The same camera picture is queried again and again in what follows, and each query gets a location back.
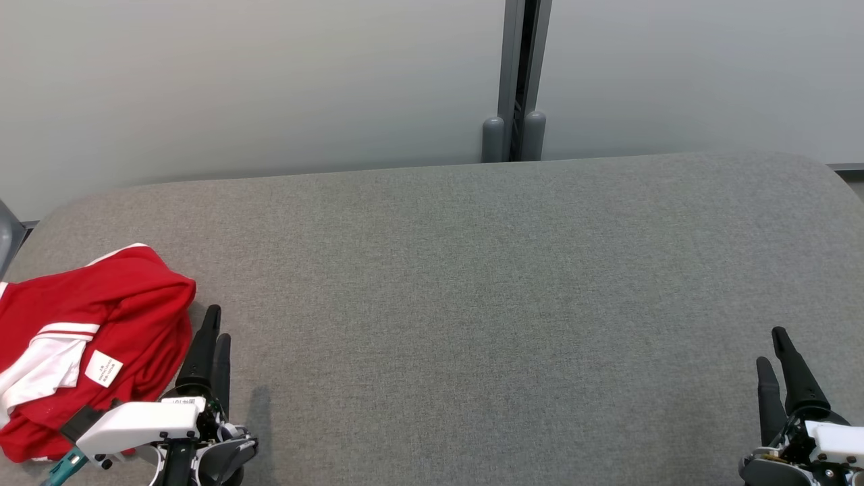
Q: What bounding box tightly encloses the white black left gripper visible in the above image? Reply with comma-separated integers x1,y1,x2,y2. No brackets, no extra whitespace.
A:
76,305,234,468

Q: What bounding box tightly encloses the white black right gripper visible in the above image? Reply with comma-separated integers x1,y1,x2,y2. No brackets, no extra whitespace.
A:
756,327,864,466

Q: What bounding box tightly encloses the red white basketball jersey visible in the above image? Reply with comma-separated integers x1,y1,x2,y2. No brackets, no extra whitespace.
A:
0,270,196,464

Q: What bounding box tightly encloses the grey chair edge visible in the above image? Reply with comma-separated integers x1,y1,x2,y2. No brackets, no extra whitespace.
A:
0,199,28,281

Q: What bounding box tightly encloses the teal cable connector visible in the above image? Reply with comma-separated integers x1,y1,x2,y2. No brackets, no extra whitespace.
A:
40,447,88,486

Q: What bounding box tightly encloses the grey partition post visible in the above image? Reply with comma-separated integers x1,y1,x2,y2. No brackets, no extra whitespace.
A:
497,0,553,163

